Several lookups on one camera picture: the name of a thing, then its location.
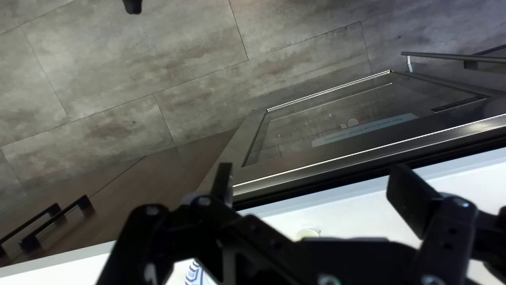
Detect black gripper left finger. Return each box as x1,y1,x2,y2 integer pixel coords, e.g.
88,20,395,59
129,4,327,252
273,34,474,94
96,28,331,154
96,162,297,285

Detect dark metal rail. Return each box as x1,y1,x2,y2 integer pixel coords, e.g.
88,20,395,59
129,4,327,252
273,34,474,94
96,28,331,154
399,43,506,73

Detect black cabinet handle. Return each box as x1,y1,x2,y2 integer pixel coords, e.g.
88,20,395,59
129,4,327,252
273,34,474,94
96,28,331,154
0,203,63,260
18,195,96,257

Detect brown cabinet front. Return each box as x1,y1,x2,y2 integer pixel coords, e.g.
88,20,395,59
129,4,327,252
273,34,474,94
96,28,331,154
0,129,235,268

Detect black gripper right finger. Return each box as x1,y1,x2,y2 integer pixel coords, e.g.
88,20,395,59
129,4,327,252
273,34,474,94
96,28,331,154
385,164,506,285

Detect black stand leg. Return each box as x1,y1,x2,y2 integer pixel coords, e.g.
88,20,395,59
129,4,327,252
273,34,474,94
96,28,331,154
121,0,143,16

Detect paper with blue print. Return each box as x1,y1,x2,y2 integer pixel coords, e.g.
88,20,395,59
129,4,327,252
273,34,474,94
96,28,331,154
180,257,208,285

